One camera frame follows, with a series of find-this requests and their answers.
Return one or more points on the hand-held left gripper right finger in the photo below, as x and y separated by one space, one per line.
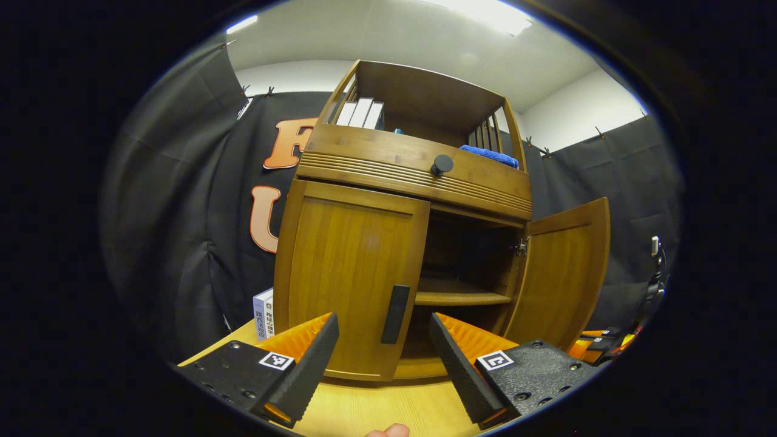
458 367

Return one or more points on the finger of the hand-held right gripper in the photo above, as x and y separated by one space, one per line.
604 344

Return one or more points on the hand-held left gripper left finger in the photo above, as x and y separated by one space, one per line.
312 367

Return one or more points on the wooden shoe cabinet door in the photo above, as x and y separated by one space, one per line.
564 273
346 273

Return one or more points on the wooden double-door shoe cabinet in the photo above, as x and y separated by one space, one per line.
419 91

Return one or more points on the metal door hinge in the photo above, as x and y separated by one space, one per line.
521 246

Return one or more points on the wooden inner shelf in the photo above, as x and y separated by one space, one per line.
461 297

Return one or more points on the black round drawer knob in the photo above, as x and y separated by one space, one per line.
442 164

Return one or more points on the blue folded towel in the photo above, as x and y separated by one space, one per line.
488 155

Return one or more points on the wooden drawer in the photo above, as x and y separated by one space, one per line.
364 152

